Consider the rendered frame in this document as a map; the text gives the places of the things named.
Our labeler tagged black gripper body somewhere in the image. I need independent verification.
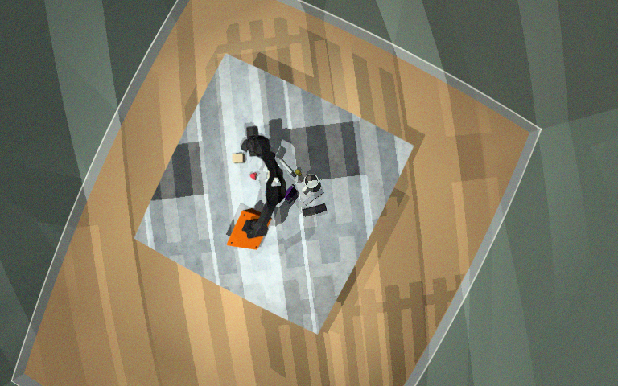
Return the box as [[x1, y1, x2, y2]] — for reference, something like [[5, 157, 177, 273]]
[[241, 139, 276, 157]]

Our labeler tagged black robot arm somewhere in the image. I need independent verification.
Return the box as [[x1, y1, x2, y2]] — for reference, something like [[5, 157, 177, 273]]
[[242, 125, 286, 239]]

